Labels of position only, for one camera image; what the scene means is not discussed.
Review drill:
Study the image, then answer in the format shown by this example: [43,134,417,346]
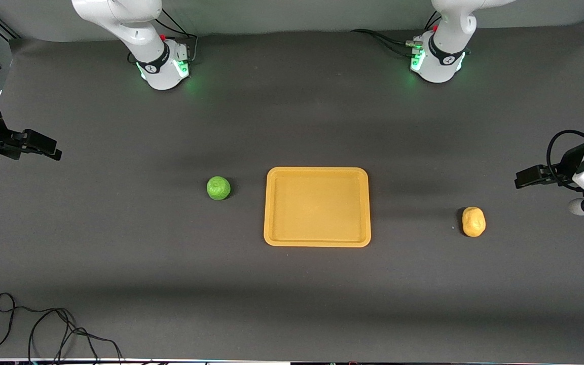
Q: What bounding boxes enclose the yellow potato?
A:
[462,206,487,238]

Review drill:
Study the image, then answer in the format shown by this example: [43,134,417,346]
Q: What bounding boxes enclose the green apple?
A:
[206,176,232,201]

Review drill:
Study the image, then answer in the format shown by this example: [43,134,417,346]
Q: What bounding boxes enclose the yellow plastic tray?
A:
[264,167,372,248]

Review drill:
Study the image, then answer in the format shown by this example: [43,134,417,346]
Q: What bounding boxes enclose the dark grey table mat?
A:
[0,18,584,361]

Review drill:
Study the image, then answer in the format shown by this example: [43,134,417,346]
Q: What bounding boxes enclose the aluminium frame rail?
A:
[0,15,22,42]

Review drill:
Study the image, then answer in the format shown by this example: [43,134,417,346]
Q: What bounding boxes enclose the loose thin black cable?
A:
[0,293,123,363]

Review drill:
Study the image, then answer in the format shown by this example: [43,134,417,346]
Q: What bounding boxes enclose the black right arm base cables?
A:
[128,8,199,66]

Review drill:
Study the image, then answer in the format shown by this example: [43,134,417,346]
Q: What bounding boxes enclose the black arm base cables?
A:
[128,8,199,66]
[350,10,443,59]

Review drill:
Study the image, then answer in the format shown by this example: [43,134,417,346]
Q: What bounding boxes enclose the black left arm base cables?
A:
[350,10,443,59]

